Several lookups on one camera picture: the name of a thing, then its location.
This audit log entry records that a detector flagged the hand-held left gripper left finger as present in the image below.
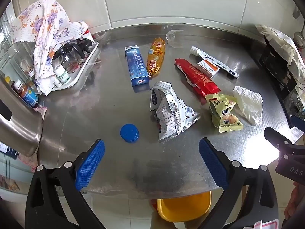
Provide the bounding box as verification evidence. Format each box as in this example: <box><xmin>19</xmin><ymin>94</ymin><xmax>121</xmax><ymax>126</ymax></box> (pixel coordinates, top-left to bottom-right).
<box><xmin>25</xmin><ymin>139</ymin><xmax>106</xmax><ymax>229</ymax></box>

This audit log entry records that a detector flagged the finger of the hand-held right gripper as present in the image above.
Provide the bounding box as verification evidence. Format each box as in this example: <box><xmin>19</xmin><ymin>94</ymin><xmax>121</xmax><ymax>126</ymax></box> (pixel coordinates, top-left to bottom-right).
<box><xmin>264</xmin><ymin>127</ymin><xmax>292</xmax><ymax>152</ymax></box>

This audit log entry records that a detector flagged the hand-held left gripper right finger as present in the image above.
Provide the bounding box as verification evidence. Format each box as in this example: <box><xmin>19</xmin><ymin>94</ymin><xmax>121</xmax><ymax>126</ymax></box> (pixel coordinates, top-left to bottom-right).
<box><xmin>199</xmin><ymin>137</ymin><xmax>279</xmax><ymax>229</ymax></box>

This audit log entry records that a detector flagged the blue bottle cap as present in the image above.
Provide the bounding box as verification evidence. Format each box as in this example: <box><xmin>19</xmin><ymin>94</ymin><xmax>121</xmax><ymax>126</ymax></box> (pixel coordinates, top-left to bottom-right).
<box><xmin>120</xmin><ymin>123</ymin><xmax>140</xmax><ymax>143</ymax></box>

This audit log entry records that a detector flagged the yellow green snack packet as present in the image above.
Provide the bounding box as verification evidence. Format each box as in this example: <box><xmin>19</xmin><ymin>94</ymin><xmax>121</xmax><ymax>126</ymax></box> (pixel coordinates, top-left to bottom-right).
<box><xmin>205</xmin><ymin>94</ymin><xmax>243</xmax><ymax>133</ymax></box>

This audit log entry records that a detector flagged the yellow bin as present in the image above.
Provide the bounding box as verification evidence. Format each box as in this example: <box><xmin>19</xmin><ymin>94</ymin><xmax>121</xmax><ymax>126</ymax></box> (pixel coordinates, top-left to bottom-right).
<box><xmin>156</xmin><ymin>191</ymin><xmax>212</xmax><ymax>222</ymax></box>

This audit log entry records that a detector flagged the silver packet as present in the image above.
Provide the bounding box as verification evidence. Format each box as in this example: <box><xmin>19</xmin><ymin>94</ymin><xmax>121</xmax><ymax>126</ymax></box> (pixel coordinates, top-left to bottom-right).
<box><xmin>150</xmin><ymin>81</ymin><xmax>201</xmax><ymax>143</ymax></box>

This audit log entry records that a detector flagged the blue toothpaste box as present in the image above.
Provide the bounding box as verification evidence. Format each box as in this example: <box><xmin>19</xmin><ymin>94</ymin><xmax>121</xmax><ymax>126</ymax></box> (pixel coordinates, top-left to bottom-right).
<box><xmin>124</xmin><ymin>45</ymin><xmax>150</xmax><ymax>87</ymax></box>

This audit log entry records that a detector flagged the person's right hand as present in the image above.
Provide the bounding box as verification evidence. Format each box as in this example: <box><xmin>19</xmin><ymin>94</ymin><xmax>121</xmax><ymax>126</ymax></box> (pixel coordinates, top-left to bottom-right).
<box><xmin>285</xmin><ymin>181</ymin><xmax>305</xmax><ymax>220</ymax></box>

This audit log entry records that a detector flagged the crumpled white plastic bag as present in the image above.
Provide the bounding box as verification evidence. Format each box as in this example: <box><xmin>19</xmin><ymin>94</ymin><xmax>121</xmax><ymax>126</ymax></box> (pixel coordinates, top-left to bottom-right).
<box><xmin>233</xmin><ymin>86</ymin><xmax>263</xmax><ymax>126</ymax></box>

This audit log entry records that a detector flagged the black metal rack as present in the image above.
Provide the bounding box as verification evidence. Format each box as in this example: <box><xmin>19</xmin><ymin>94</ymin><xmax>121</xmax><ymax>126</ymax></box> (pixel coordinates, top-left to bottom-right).
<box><xmin>258</xmin><ymin>36</ymin><xmax>298</xmax><ymax>101</ymax></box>

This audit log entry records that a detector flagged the stainless steel kettle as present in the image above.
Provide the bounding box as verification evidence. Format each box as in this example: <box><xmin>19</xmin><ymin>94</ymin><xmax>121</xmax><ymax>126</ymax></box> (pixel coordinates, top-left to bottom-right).
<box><xmin>0</xmin><ymin>75</ymin><xmax>43</xmax><ymax>158</ymax></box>

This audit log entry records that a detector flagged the red snack wrapper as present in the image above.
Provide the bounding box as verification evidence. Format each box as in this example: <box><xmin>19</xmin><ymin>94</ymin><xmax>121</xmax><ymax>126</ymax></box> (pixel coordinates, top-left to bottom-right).
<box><xmin>174</xmin><ymin>58</ymin><xmax>221</xmax><ymax>98</ymax></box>

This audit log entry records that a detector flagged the white ointment tube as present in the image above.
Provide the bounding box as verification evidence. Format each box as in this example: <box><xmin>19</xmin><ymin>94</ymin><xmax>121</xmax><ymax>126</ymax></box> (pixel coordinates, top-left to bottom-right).
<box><xmin>201</xmin><ymin>53</ymin><xmax>239</xmax><ymax>79</ymax></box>
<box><xmin>190</xmin><ymin>46</ymin><xmax>206</xmax><ymax>58</ymax></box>

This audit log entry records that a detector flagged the white medicine bottle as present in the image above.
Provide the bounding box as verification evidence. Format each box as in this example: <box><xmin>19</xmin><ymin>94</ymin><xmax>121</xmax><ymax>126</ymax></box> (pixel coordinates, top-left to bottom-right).
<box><xmin>54</xmin><ymin>65</ymin><xmax>71</xmax><ymax>85</ymax></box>

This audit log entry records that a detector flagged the brown bottle with blue label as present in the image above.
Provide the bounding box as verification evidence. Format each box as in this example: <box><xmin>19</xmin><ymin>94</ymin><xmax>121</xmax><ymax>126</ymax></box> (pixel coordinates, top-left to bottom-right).
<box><xmin>18</xmin><ymin>83</ymin><xmax>39</xmax><ymax>108</ymax></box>

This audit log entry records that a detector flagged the white tray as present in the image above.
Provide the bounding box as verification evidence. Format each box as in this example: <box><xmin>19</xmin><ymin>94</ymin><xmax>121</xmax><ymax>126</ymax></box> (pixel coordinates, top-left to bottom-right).
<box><xmin>36</xmin><ymin>40</ymin><xmax>99</xmax><ymax>93</ymax></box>

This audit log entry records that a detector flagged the small white orange box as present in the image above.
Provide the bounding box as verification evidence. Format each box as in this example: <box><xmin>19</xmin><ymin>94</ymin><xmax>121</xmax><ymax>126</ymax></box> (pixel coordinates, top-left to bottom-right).
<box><xmin>197</xmin><ymin>58</ymin><xmax>220</xmax><ymax>79</ymax></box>

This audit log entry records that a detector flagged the white cloth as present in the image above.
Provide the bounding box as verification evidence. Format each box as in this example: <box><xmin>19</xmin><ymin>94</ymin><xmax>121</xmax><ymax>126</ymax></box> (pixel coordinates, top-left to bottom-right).
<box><xmin>256</xmin><ymin>24</ymin><xmax>303</xmax><ymax>77</ymax></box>

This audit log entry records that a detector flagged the orange sausage packet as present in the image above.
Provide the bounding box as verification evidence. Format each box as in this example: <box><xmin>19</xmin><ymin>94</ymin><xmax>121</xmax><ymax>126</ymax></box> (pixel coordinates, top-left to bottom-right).
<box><xmin>146</xmin><ymin>37</ymin><xmax>166</xmax><ymax>77</ymax></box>

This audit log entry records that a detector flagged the clear plastic cup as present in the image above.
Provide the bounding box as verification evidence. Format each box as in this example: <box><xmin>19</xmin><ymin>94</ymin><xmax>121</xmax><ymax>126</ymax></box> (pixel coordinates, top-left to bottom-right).
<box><xmin>165</xmin><ymin>29</ymin><xmax>189</xmax><ymax>48</ymax></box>

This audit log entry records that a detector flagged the floral cloth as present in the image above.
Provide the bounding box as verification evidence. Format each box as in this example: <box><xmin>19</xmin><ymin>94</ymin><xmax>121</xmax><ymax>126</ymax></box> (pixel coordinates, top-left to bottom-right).
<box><xmin>11</xmin><ymin>0</ymin><xmax>88</xmax><ymax>97</ymax></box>

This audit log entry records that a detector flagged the glass pitcher with black handle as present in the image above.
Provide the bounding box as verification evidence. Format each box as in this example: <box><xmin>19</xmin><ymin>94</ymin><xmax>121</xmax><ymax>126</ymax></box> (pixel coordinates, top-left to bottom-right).
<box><xmin>52</xmin><ymin>39</ymin><xmax>92</xmax><ymax>70</ymax></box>

